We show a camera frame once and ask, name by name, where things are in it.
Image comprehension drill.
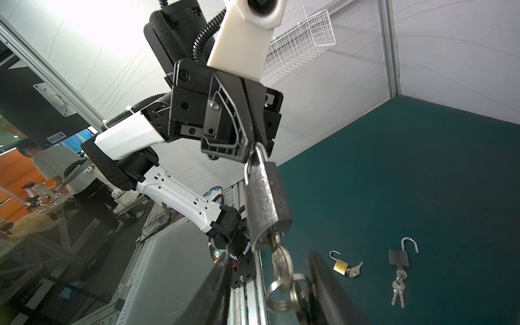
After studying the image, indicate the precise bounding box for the white wire basket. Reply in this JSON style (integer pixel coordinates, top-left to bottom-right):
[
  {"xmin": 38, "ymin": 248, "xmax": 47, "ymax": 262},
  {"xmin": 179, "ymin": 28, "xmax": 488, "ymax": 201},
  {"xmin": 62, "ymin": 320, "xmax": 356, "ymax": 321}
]
[{"xmin": 261, "ymin": 9, "xmax": 337, "ymax": 87}]

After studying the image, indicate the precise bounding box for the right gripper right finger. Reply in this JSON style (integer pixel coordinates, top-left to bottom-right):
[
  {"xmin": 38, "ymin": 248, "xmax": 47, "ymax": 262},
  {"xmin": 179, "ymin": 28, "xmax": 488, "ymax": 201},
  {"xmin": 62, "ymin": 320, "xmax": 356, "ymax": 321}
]
[{"xmin": 307, "ymin": 251, "xmax": 370, "ymax": 324}]

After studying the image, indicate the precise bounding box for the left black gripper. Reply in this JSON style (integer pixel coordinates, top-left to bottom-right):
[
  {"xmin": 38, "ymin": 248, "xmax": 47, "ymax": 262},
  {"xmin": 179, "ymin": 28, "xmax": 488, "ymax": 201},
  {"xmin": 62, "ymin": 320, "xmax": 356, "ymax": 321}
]
[{"xmin": 169, "ymin": 59, "xmax": 284, "ymax": 164}]

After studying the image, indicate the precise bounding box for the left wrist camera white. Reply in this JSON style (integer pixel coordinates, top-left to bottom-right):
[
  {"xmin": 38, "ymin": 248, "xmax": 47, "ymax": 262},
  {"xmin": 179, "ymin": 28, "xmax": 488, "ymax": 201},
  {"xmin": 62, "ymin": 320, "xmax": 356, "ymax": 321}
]
[{"xmin": 207, "ymin": 1, "xmax": 287, "ymax": 82}]

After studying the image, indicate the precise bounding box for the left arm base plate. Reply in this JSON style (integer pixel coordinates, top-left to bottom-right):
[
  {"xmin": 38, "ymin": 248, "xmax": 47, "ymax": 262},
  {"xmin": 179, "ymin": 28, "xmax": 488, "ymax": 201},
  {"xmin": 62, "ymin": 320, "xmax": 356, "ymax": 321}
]
[{"xmin": 231, "ymin": 251, "xmax": 259, "ymax": 289}]

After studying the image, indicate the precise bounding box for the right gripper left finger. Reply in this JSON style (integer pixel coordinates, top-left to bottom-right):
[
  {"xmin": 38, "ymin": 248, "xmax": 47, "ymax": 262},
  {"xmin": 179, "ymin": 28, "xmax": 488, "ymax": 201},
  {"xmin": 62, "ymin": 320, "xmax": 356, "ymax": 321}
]
[{"xmin": 175, "ymin": 253, "xmax": 233, "ymax": 324}]

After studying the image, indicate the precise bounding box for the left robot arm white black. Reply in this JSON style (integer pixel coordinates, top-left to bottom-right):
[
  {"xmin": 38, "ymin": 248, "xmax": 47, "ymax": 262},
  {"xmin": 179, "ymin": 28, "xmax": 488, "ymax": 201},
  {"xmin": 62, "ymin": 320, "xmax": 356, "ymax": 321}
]
[{"xmin": 83, "ymin": 1, "xmax": 291, "ymax": 259}]

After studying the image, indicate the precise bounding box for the silver padlock with keys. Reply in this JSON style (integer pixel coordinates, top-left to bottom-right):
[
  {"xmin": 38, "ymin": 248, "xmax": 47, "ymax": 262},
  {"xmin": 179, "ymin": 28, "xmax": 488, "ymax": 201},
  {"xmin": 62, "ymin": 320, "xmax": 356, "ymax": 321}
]
[
  {"xmin": 388, "ymin": 237, "xmax": 419, "ymax": 309},
  {"xmin": 245, "ymin": 142, "xmax": 310, "ymax": 323}
]

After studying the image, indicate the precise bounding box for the left black corrugated cable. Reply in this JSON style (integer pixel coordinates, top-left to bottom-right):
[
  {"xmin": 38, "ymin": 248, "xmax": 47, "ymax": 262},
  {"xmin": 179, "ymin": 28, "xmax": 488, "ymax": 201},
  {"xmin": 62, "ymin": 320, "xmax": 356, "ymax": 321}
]
[{"xmin": 103, "ymin": 7, "xmax": 228, "ymax": 129}]

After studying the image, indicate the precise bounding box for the blue white ceramic plate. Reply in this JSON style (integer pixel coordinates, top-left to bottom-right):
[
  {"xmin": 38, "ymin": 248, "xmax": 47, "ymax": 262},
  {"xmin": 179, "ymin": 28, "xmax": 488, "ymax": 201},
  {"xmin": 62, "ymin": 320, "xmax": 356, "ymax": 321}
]
[{"xmin": 203, "ymin": 186, "xmax": 223, "ymax": 200}]

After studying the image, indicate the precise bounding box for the brass padlock with key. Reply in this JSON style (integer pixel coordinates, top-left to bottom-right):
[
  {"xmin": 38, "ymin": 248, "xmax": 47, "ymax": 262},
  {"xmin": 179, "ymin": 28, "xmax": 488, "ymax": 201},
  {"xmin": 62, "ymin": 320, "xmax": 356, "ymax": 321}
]
[{"xmin": 329, "ymin": 250, "xmax": 364, "ymax": 278}]

